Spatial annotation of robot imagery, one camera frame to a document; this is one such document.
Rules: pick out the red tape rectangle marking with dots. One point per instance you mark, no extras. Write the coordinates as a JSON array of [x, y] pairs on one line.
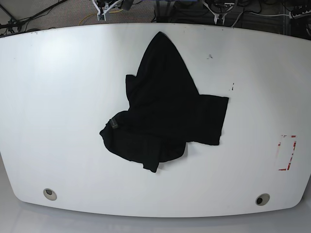
[[285, 152]]

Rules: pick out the right table cable grommet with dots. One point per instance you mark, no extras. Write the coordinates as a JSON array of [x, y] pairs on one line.
[[262, 199]]

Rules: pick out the black cable bundle floor left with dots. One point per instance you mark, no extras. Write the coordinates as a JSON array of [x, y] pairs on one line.
[[15, 26]]

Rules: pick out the table cable grommet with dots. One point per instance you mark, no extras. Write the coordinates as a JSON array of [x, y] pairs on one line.
[[262, 199], [50, 194]]

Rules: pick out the black T-shirt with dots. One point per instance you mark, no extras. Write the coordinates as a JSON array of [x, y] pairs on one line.
[[166, 111]]

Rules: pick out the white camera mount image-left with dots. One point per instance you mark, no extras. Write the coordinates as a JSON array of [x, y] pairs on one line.
[[102, 7]]

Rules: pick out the white power strip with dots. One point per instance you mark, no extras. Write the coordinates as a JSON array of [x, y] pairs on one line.
[[300, 11]]

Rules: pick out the left table cable grommet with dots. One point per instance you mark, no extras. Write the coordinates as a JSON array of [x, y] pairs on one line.
[[50, 194]]

